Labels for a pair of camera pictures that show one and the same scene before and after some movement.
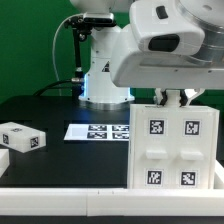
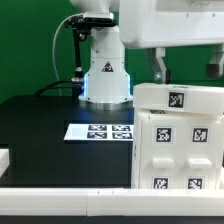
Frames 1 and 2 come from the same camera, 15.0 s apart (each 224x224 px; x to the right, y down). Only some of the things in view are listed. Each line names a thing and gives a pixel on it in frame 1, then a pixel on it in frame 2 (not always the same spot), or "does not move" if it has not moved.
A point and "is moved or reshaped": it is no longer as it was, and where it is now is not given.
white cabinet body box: (173, 147) does not move
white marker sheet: (98, 132) does not move
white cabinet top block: (21, 138) to (185, 97)
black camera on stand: (82, 27) does not move
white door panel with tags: (155, 148) is moved or reshaped
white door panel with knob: (194, 149) is moved or reshaped
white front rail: (111, 202) does not move
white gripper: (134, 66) to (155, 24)
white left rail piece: (4, 160) does not move
